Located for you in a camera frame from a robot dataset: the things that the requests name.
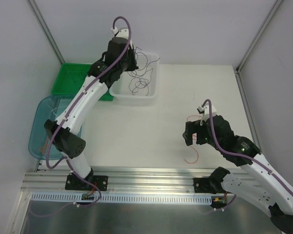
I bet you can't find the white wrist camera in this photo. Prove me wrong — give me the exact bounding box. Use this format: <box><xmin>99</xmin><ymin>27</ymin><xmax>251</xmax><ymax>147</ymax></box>
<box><xmin>111</xmin><ymin>27</ymin><xmax>129</xmax><ymax>40</ymax></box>
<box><xmin>197</xmin><ymin>105</ymin><xmax>217</xmax><ymax>126</ymax></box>

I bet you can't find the white perforated plastic basket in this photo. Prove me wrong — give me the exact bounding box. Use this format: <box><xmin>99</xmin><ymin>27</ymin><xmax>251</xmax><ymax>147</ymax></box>
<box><xmin>110</xmin><ymin>51</ymin><xmax>160</xmax><ymax>106</ymax></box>

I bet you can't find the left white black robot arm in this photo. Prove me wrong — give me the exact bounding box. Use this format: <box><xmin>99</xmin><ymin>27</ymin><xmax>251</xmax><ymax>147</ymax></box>
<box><xmin>44</xmin><ymin>37</ymin><xmax>138</xmax><ymax>190</ymax></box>

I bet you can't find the translucent blue plastic tray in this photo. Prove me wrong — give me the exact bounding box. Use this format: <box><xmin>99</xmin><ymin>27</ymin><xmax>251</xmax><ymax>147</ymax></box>
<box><xmin>28</xmin><ymin>95</ymin><xmax>73</xmax><ymax>160</ymax></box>

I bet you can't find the black wire in white basket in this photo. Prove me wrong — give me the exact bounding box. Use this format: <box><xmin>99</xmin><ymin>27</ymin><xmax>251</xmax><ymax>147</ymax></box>
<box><xmin>127</xmin><ymin>65</ymin><xmax>156</xmax><ymax>88</ymax></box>

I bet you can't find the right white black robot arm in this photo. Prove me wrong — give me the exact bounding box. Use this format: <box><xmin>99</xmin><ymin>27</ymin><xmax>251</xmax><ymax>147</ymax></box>
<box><xmin>183</xmin><ymin>115</ymin><xmax>293</xmax><ymax>234</ymax></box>

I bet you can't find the purple wire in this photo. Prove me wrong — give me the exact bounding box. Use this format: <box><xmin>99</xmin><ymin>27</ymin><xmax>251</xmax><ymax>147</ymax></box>
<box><xmin>133</xmin><ymin>46</ymin><xmax>160</xmax><ymax>78</ymax></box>
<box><xmin>128</xmin><ymin>77</ymin><xmax>151</xmax><ymax>96</ymax></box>

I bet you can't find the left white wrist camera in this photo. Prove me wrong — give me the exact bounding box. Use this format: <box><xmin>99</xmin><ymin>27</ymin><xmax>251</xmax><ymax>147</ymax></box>
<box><xmin>111</xmin><ymin>27</ymin><xmax>129</xmax><ymax>40</ymax></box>

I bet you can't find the white slotted cable duct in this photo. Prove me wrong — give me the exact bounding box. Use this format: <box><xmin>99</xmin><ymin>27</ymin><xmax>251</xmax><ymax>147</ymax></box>
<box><xmin>31</xmin><ymin>192</ymin><xmax>214</xmax><ymax>205</ymax></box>

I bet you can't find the green plastic tray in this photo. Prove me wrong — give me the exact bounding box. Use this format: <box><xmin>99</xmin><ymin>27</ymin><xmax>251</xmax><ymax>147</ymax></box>
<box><xmin>51</xmin><ymin>63</ymin><xmax>115</xmax><ymax>101</ymax></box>

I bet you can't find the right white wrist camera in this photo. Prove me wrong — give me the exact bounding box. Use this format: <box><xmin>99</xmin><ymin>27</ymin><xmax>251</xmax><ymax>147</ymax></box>
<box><xmin>197</xmin><ymin>105</ymin><xmax>217</xmax><ymax>126</ymax></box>

